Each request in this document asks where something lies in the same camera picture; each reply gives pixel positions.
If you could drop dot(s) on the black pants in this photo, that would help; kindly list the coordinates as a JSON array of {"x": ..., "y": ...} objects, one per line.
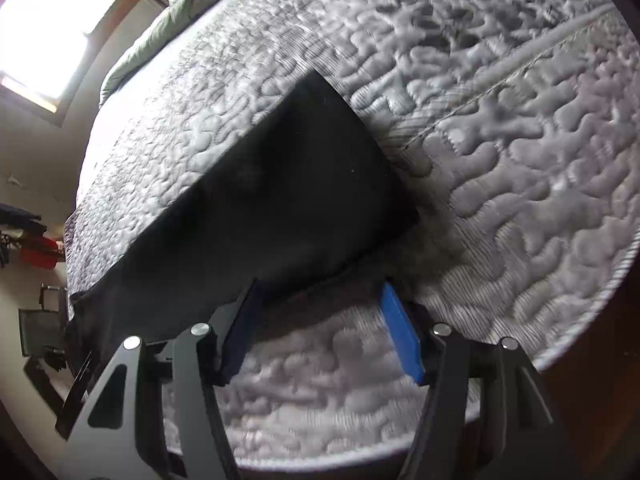
[{"x": 301, "y": 199}]

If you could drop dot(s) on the bright window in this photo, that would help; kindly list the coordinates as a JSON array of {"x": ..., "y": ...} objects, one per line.
[{"x": 44, "y": 42}]

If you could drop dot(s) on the grey quilted mattress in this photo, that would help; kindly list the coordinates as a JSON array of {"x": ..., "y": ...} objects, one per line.
[{"x": 514, "y": 125}]

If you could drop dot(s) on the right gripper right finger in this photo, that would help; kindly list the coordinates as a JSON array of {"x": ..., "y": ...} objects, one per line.
[{"x": 486, "y": 415}]

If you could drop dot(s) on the red hanging garment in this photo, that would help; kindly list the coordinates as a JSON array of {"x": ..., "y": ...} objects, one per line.
[{"x": 40, "y": 252}]

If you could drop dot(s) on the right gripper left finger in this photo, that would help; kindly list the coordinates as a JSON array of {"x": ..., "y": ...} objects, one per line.
[{"x": 119, "y": 432}]

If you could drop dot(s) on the black mesh chair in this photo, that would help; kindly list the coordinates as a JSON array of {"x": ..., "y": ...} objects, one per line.
[{"x": 42, "y": 330}]

